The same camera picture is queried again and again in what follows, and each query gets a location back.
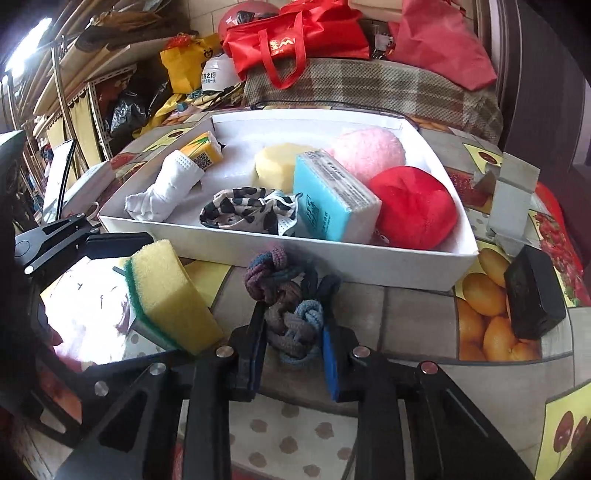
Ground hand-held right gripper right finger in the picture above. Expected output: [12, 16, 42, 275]
[322, 318, 525, 480]

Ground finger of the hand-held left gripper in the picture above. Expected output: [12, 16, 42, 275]
[13, 213, 155, 278]
[0, 348, 195, 446]

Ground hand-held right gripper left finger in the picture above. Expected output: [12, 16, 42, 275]
[55, 300, 269, 480]

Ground braided multicolour hair ties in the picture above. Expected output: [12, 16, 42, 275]
[247, 244, 342, 370]

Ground white cardboard box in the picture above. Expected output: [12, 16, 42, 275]
[97, 111, 481, 292]

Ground yellow green scouring sponge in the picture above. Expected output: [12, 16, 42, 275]
[122, 239, 225, 357]

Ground cow print scrunchie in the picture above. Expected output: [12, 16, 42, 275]
[198, 186, 287, 237]

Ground blue and white sponge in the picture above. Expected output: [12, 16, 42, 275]
[293, 150, 382, 244]

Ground red plush heart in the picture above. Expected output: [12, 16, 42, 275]
[367, 166, 459, 251]

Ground pink fluffy pompom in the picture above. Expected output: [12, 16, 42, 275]
[325, 129, 408, 185]

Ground white flat panel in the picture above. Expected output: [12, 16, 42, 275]
[43, 138, 78, 205]

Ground white plastic device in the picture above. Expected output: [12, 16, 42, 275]
[59, 161, 117, 219]

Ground shiny white sheet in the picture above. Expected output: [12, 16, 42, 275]
[41, 255, 185, 371]

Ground polka dot cloth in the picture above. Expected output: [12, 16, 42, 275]
[228, 401, 358, 480]

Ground fruit print tablecloth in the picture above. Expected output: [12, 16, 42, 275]
[9, 111, 591, 480]

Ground white sock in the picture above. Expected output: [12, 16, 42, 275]
[124, 150, 205, 223]

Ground metal storage rack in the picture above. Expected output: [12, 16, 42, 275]
[0, 0, 195, 185]

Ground black plastic bag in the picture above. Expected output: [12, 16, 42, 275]
[105, 91, 149, 140]

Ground yellow paper packet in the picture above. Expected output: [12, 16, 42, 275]
[179, 131, 225, 172]

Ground round yellow sponge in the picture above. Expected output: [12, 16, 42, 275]
[254, 143, 320, 195]

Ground black block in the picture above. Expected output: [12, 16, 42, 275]
[503, 246, 567, 341]

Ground yellow shopping bag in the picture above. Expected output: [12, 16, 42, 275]
[160, 34, 223, 94]

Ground white helmet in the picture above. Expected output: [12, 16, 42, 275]
[200, 53, 244, 92]

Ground grey cardboard piece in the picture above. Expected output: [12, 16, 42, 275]
[472, 151, 542, 258]

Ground plaid blanket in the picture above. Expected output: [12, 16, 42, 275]
[242, 58, 505, 145]

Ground red tote bag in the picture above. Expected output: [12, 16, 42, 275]
[223, 0, 371, 89]

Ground thin black cable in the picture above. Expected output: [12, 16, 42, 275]
[250, 96, 413, 117]

